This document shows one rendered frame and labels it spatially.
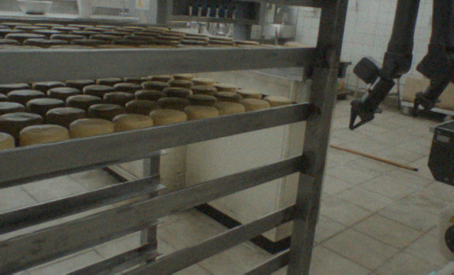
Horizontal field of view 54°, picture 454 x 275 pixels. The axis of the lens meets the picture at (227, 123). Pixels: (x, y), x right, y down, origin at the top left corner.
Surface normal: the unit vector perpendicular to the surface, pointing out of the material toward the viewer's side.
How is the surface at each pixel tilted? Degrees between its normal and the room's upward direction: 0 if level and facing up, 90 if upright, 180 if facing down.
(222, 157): 90
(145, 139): 90
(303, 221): 90
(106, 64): 90
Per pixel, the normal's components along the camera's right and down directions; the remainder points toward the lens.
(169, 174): 0.67, 0.24
